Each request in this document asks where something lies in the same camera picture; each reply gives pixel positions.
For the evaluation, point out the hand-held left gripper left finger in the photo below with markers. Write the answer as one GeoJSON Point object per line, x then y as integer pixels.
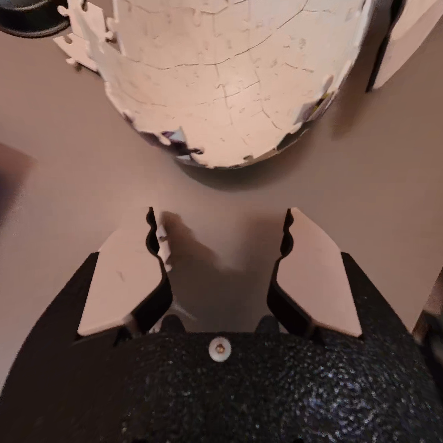
{"type": "Point", "coordinates": [124, 273]}

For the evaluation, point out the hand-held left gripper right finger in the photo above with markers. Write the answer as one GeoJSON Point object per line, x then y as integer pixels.
{"type": "Point", "coordinates": [311, 273]}

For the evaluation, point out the black round ball stand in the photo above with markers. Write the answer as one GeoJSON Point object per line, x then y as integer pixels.
{"type": "Point", "coordinates": [31, 17]}

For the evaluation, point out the partly built white puzzle ball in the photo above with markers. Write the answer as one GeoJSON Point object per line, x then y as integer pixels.
{"type": "Point", "coordinates": [235, 79]}

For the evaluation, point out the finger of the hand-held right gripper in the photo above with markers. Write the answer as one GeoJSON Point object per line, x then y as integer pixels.
{"type": "Point", "coordinates": [408, 41]}

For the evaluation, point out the single puzzle piece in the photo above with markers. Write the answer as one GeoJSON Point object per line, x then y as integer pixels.
{"type": "Point", "coordinates": [165, 249]}

